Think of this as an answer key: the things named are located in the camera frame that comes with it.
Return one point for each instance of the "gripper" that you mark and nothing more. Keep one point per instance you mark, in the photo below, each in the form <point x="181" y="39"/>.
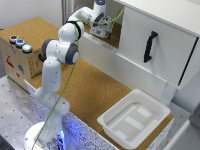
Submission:
<point x="101" y="29"/>

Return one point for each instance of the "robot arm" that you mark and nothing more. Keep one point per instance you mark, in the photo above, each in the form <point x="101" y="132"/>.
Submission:
<point x="53" y="76"/>

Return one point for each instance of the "white cabinet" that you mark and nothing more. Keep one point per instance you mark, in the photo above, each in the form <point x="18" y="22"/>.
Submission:
<point x="110" y="63"/>

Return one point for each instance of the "white sliding door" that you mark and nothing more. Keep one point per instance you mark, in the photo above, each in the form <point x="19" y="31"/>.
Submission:
<point x="166" y="50"/>

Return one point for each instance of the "wooden drawer box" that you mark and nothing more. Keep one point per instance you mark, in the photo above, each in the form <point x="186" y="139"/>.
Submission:
<point x="30" y="31"/>

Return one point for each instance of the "green button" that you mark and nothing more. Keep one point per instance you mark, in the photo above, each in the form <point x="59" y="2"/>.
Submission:
<point x="26" y="48"/>

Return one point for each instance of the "blue button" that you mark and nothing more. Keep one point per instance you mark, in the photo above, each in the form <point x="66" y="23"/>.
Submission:
<point x="20" y="42"/>

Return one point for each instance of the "red button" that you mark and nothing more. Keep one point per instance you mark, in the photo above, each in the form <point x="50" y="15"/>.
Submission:
<point x="13" y="39"/>

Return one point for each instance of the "white plastic box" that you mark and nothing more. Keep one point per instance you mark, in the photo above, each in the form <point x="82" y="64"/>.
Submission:
<point x="133" y="118"/>

